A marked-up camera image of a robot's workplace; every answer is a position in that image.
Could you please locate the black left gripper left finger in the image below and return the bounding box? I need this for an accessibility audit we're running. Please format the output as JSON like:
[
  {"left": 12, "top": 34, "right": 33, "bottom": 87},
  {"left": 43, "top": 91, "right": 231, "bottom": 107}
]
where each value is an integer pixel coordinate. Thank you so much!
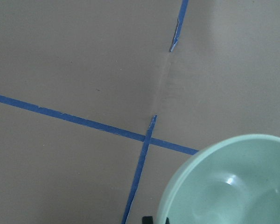
[{"left": 142, "top": 216, "right": 153, "bottom": 224}]

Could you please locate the green bowl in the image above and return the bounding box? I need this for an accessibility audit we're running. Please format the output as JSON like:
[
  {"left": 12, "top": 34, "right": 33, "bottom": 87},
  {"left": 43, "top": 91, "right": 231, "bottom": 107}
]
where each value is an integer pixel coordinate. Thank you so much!
[{"left": 155, "top": 134, "right": 280, "bottom": 224}]

